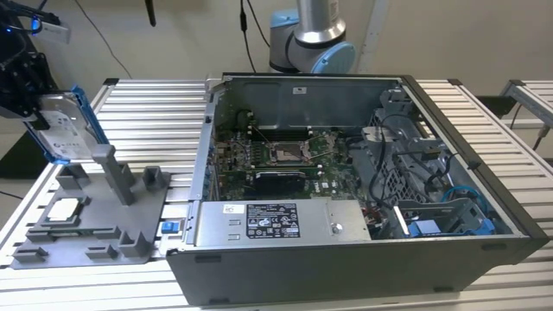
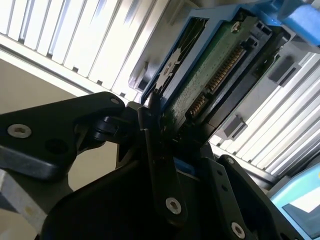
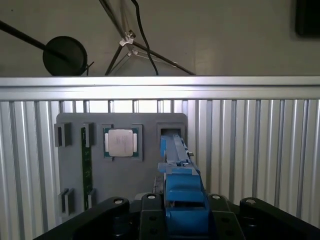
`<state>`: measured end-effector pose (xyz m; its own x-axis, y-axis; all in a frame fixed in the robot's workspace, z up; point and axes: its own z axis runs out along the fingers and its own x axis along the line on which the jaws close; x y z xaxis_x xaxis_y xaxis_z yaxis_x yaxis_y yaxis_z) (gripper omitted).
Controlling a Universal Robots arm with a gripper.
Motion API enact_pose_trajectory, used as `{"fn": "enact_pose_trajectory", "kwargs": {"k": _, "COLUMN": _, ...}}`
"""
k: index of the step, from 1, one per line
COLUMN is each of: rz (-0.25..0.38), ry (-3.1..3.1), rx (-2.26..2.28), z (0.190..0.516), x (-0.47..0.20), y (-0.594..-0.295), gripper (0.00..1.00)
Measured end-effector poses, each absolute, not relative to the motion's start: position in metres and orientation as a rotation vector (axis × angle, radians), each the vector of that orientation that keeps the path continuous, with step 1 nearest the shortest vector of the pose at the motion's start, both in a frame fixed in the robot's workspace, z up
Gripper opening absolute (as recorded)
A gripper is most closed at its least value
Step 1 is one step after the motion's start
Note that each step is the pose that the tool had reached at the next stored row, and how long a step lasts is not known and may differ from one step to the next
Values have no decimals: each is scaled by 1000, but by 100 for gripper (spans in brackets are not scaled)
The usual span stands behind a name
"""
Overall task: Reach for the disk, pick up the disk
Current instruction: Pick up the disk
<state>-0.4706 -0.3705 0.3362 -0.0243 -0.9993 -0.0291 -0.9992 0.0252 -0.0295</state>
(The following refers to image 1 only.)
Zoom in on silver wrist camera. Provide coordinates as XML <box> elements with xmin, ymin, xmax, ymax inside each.
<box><xmin>36</xmin><ymin>21</ymin><xmax>72</xmax><ymax>45</ymax></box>

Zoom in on thin black wall wire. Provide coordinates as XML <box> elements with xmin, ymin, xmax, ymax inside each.
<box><xmin>74</xmin><ymin>0</ymin><xmax>133</xmax><ymax>80</ymax></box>

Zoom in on thin metal locking lever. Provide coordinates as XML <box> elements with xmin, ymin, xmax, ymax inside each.
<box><xmin>251</xmin><ymin>125</ymin><xmax>274</xmax><ymax>144</ymax></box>

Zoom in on black box on floor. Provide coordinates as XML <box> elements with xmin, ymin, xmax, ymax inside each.
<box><xmin>0</xmin><ymin>129</ymin><xmax>57</xmax><ymax>179</ymax></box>

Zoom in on grey metal disk bay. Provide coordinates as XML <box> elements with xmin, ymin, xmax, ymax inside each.
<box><xmin>390</xmin><ymin>197</ymin><xmax>502</xmax><ymax>240</ymax></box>

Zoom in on blue wire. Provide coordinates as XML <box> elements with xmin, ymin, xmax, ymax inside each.
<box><xmin>443</xmin><ymin>183</ymin><xmax>494</xmax><ymax>222</ymax></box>

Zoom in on black wire with connector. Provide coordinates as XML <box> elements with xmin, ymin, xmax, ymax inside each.
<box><xmin>425</xmin><ymin>150</ymin><xmax>457</xmax><ymax>197</ymax></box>

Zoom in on black hanging strip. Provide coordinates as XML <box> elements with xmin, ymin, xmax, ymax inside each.
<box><xmin>144</xmin><ymin>0</ymin><xmax>157</xmax><ymax>27</ymax></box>

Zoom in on grey perforated drive cage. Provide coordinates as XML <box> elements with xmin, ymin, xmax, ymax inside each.
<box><xmin>349</xmin><ymin>106</ymin><xmax>454</xmax><ymax>208</ymax></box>

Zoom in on long black wire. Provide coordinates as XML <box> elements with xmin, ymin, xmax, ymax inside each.
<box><xmin>369</xmin><ymin>113</ymin><xmax>415</xmax><ymax>208</ymax></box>

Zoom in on CPU socket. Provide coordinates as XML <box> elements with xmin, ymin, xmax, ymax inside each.
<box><xmin>269</xmin><ymin>141</ymin><xmax>314</xmax><ymax>163</ymax></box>

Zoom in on thin black cable with ferrite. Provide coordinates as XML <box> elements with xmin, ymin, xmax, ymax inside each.
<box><xmin>238</xmin><ymin>0</ymin><xmax>259</xmax><ymax>73</ymax></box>

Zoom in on black open PC case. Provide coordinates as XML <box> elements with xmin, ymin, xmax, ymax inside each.
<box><xmin>165</xmin><ymin>71</ymin><xmax>550</xmax><ymax>307</ymax></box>

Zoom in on hard disk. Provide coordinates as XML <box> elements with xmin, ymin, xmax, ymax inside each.
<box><xmin>24</xmin><ymin>84</ymin><xmax>109</xmax><ymax>165</ymax></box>

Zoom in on black block beside table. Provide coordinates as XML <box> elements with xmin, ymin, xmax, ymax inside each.
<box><xmin>474</xmin><ymin>95</ymin><xmax>517</xmax><ymax>119</ymax></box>

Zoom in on blue disk bay latch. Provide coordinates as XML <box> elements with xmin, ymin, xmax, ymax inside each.
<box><xmin>407</xmin><ymin>220</ymin><xmax>442</xmax><ymax>236</ymax></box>

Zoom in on silver power supply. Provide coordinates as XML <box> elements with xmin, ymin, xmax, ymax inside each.
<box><xmin>191</xmin><ymin>200</ymin><xmax>371</xmax><ymax>246</ymax></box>

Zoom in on green motherboard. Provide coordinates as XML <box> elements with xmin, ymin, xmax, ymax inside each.
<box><xmin>213</xmin><ymin>128</ymin><xmax>371</xmax><ymax>202</ymax></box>

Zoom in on grey plastic parts rack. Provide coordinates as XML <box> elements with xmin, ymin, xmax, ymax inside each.
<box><xmin>8</xmin><ymin>144</ymin><xmax>171</xmax><ymax>270</ymax></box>

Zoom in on metal socket cover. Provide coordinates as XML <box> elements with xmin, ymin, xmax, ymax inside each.
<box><xmin>306</xmin><ymin>133</ymin><xmax>337</xmax><ymax>156</ymax></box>

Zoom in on silver CPU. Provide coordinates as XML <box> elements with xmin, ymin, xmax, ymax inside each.
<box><xmin>45</xmin><ymin>198</ymin><xmax>84</xmax><ymax>222</ymax></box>

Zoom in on metal slat side table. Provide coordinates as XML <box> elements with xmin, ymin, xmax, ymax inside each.
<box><xmin>499</xmin><ymin>79</ymin><xmax>553</xmax><ymax>113</ymax></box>

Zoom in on black RAM slots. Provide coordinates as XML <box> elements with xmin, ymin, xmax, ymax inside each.
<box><xmin>251</xmin><ymin>124</ymin><xmax>314</xmax><ymax>139</ymax></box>

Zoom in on thick black camera cable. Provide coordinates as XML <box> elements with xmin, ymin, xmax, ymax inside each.
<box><xmin>12</xmin><ymin>0</ymin><xmax>61</xmax><ymax>35</ymax></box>

